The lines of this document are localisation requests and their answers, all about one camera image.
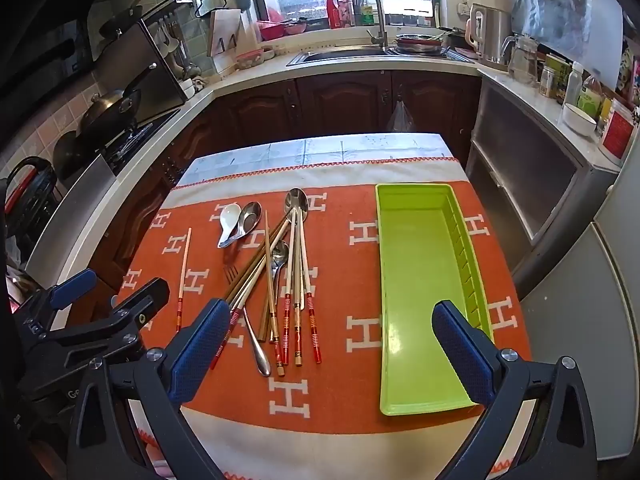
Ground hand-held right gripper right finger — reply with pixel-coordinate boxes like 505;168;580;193
432;300;598;480

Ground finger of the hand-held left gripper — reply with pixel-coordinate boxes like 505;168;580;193
50;278;171;361
17;268;97;333

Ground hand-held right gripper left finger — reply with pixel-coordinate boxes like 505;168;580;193
67;299;231;480

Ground light chopstick red end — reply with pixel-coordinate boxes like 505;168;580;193
175;227;193;333

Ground steel fork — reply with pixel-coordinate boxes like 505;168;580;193
222;264;273;377

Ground pile of wooden chopsticks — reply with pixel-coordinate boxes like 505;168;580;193
210;207;323;378

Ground green plastic utensil tray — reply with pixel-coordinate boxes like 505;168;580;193
375;182;496;417

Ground white ceramic spoon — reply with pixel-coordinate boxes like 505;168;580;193
217;204;243;248

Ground medium steel spoon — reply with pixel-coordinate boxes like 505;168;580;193
269;240;292;311

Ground short steel spoon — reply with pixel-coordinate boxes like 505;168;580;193
218;201;263;249

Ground long steel spoon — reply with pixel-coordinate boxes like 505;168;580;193
284;187;308;311

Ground low steel splash panel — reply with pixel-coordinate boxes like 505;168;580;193
25;152;118;286

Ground black red pressure cooker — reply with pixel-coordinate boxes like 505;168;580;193
2;156;58;241

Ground dark round pot lid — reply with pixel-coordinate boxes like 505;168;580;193
52;130;96;181

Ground white refrigerator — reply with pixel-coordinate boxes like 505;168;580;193
515;160;640;461

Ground orange white patterned towel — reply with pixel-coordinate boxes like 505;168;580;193
117;157;533;466

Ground gas stove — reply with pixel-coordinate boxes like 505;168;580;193
102;110;181;171

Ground black wok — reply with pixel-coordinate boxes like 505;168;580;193
75;67;161;133

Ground light blue table cover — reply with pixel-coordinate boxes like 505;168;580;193
177;132;461;188

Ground silver frosted door cabinet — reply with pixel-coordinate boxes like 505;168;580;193
465;72;621;286

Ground tall steel splash panel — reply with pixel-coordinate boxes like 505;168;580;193
95;0;188;116

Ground clear plastic bag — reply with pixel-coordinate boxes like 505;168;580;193
387;100;416;133

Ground hanging steel ladles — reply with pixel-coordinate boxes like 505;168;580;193
155;15;188;78

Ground black range hood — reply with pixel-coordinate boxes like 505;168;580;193
0;0;136;81

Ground black frying pan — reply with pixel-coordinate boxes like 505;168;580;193
97;0;151;38

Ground red label canister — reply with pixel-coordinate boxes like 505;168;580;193
600;97;638;161

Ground wooden cutting board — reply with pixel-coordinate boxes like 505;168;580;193
206;8;256;58

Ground green label oil bottle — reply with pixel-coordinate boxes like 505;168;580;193
577;75;606;118

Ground green label jar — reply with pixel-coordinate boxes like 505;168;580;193
540;55;571;101

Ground white plastic bottle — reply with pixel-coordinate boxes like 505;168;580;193
567;61;586;106

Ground pink plastic bowl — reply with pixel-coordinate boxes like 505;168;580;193
257;20;288;41

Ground glass pitcher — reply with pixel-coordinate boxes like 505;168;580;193
501;35;541;86

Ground steel sink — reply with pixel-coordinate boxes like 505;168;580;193
286;45;476;68

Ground stack of steel dishes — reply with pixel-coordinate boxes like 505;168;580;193
394;30;451;56

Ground steel electric kettle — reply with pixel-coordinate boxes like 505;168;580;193
465;3;513;66

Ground steel faucet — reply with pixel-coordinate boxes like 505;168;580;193
352;0;390;51

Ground clear plastic wall cover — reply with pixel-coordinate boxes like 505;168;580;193
510;0;626;91

